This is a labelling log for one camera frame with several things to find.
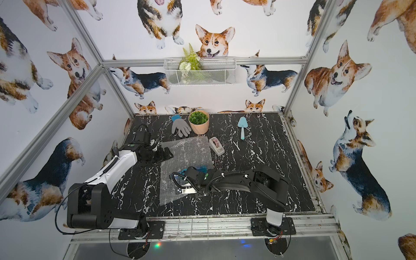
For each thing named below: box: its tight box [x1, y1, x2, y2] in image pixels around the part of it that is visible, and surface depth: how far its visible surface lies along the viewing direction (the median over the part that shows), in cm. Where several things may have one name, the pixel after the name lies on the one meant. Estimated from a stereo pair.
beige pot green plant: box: [188, 109, 210, 135], surface depth 106 cm
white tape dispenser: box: [209, 136, 226, 156], surface depth 102 cm
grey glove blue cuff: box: [171, 114, 192, 138], surface depth 113 cm
